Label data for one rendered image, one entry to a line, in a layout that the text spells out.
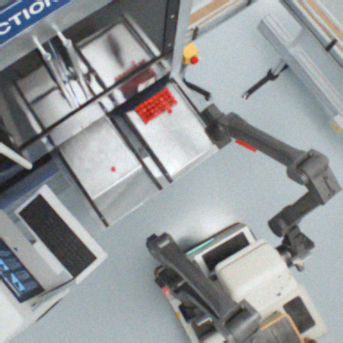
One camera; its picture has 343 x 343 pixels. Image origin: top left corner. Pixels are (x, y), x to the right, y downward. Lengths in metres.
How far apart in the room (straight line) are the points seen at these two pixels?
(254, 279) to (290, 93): 1.91
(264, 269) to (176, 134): 0.80
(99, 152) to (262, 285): 0.93
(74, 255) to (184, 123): 0.78
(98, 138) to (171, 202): 0.98
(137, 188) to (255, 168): 1.19
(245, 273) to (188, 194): 1.42
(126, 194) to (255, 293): 0.75
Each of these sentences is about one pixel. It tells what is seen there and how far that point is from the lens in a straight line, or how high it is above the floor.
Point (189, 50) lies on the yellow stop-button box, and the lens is 1.91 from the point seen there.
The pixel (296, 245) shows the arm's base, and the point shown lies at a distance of 1.62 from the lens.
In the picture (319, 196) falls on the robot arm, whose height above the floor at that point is 1.61.
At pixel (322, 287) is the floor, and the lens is 3.00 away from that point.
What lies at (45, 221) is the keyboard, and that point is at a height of 0.83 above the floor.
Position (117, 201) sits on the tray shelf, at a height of 0.88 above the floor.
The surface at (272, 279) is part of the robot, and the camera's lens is 1.44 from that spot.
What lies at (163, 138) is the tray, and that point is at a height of 0.88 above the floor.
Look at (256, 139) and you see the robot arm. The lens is 1.36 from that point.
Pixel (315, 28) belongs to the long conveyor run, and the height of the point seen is 0.93.
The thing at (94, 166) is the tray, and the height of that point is 0.88.
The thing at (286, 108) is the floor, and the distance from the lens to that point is 3.05.
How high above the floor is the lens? 2.75
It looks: 75 degrees down
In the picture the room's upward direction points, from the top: straight up
